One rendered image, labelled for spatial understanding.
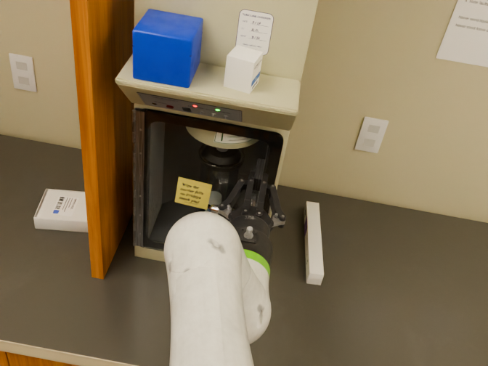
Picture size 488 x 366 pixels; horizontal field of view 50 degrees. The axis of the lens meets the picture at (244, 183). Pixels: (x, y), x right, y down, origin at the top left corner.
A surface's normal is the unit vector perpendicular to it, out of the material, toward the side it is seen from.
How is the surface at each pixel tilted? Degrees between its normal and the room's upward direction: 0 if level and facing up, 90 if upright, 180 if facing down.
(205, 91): 0
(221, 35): 90
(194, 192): 90
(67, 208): 0
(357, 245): 0
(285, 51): 90
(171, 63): 90
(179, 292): 51
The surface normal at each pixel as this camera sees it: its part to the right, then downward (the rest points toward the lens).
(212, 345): 0.04, -0.87
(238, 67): -0.33, 0.56
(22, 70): -0.12, 0.61
